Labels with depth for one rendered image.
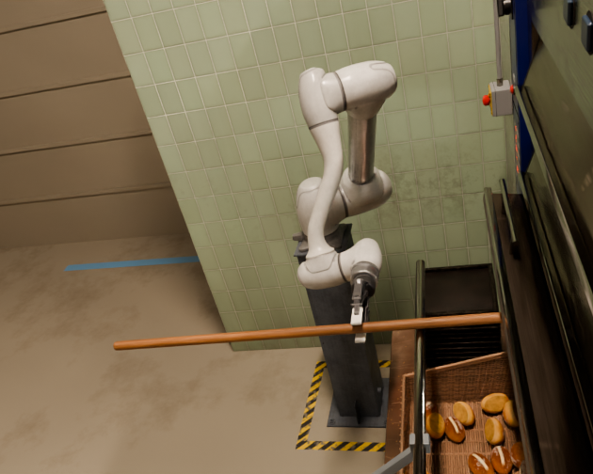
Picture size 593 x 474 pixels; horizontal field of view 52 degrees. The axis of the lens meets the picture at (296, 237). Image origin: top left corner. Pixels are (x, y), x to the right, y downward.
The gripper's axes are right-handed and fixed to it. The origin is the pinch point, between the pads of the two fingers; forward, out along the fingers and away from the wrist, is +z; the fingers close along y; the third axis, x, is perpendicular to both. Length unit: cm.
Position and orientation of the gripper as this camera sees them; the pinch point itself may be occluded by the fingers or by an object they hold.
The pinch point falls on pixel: (359, 325)
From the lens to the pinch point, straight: 180.2
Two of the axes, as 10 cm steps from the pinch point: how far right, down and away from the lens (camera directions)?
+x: -9.6, 1.0, 2.5
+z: -1.6, 5.5, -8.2
